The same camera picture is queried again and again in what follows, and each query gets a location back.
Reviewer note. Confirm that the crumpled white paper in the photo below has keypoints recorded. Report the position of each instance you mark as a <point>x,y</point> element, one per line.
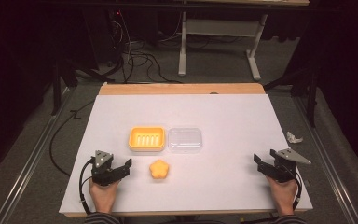
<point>293,137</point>

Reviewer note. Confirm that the metal floor rail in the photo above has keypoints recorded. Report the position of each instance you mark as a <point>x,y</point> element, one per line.
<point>31,158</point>
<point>326,161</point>

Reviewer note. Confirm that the black metal stand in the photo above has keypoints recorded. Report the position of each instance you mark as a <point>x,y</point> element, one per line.
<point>310,93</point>
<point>57,87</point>

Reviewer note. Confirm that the white table mat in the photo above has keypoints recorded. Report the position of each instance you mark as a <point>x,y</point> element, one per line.
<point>214,124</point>

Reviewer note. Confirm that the person's right hand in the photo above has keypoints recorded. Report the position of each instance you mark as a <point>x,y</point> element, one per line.
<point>284,196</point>

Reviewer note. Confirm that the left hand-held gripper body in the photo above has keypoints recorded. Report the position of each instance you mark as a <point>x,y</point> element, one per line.
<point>102,161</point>

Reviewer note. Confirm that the white desk frame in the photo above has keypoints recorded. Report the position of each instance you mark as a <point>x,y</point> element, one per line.
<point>223,28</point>

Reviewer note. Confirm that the orange flower-shaped soap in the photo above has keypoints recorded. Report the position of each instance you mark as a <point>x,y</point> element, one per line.
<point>159,169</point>

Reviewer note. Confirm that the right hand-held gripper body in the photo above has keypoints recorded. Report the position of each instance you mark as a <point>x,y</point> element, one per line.
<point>284,166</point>

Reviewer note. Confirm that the person's left hand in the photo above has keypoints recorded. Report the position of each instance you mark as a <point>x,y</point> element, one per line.
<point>103,197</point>

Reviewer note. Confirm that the clear plastic lid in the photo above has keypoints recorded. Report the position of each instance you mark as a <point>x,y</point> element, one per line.
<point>185,140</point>

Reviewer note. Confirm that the orange soap dish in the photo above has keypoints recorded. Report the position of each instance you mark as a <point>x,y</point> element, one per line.
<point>146,139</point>

